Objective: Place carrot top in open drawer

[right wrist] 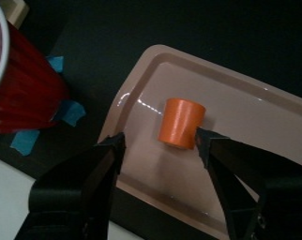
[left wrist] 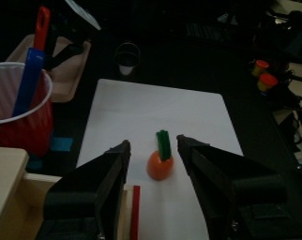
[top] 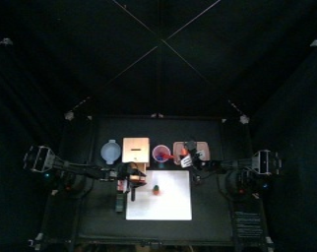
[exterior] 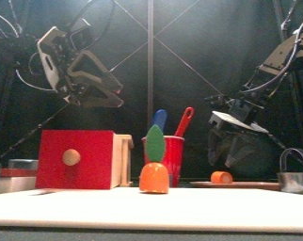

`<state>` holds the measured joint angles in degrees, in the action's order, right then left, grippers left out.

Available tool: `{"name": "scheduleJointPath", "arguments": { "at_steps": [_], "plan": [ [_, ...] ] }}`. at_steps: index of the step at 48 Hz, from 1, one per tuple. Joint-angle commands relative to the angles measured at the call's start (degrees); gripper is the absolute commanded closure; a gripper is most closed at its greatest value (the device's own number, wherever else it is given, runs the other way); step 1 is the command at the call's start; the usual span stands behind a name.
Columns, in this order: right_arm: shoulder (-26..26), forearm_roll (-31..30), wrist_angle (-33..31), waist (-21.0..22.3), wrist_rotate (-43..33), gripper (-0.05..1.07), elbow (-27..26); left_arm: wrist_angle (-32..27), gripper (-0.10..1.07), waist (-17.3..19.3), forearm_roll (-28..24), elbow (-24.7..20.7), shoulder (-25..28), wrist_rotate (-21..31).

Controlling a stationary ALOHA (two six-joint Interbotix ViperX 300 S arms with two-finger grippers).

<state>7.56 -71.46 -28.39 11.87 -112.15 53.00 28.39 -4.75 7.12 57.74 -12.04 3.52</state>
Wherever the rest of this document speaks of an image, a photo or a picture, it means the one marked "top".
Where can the wooden drawer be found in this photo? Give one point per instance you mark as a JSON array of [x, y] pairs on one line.
[[139, 178]]

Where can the small red object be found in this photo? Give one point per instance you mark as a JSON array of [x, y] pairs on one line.
[[157, 189]]

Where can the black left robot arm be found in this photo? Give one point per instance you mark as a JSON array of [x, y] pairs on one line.
[[59, 163]]

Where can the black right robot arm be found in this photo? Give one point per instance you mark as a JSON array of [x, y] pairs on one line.
[[253, 164]]

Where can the orange toy carrot piece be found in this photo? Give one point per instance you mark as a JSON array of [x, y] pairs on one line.
[[183, 152]]

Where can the pink plastic tray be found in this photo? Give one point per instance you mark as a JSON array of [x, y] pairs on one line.
[[205, 151]]

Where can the black stick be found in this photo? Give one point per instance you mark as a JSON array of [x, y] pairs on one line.
[[133, 194]]

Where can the red toy utensil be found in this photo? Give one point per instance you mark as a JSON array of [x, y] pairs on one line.
[[166, 155]]

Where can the red and green toy knife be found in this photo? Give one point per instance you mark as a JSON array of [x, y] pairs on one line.
[[119, 200]]

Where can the pink plastic cup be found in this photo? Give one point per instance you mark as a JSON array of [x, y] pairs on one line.
[[161, 154]]

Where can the light blue plastic bowl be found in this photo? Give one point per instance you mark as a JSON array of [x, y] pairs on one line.
[[111, 152]]

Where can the white cutting board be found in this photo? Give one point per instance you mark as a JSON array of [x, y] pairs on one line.
[[165, 203]]

